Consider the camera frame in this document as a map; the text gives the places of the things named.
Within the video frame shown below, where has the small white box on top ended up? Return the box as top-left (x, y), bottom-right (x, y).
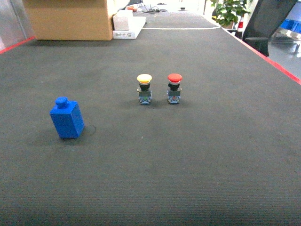
top-left (113, 10), bottom-right (133, 31)

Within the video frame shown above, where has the red mushroom push button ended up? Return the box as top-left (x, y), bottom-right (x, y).
top-left (167, 73), bottom-right (182, 104)

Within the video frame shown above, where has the yellow mushroom push button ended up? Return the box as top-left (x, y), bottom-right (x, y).
top-left (137, 73), bottom-right (152, 104)

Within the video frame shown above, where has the white flat box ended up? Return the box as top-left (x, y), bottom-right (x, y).
top-left (113, 16), bottom-right (146, 40)

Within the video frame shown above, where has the large cardboard box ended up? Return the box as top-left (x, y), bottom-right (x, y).
top-left (23, 0), bottom-right (117, 41)

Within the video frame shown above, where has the green potted plant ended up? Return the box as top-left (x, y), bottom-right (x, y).
top-left (210, 0), bottom-right (250, 26)

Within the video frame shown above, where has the black office chair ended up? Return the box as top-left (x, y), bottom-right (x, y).
top-left (242, 0), bottom-right (297, 57)

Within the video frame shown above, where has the blue block part with knob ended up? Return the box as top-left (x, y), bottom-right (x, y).
top-left (49, 97), bottom-right (85, 138)

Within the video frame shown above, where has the dark grey table mat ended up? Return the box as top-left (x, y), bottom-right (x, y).
top-left (0, 12), bottom-right (301, 226)

